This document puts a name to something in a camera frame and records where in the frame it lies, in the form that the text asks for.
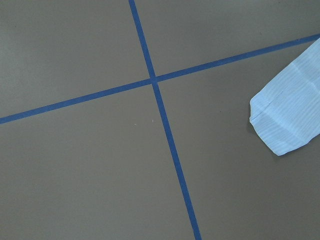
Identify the light blue button shirt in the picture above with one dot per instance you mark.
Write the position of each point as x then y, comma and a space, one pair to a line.
285, 114

